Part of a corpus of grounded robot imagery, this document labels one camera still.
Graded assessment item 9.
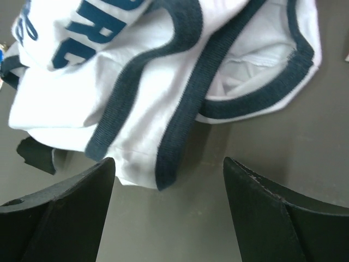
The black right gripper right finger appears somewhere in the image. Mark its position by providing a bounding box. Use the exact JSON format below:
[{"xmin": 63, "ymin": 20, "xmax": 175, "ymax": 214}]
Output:
[{"xmin": 223, "ymin": 157, "xmax": 348, "ymax": 261}]

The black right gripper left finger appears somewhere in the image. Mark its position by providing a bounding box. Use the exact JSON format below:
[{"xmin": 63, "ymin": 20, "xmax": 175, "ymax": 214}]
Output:
[{"xmin": 1, "ymin": 158, "xmax": 115, "ymax": 262}]

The white printed tank top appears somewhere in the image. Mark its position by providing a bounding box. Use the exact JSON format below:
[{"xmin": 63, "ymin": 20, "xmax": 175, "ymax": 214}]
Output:
[{"xmin": 1, "ymin": 1, "xmax": 322, "ymax": 190}]

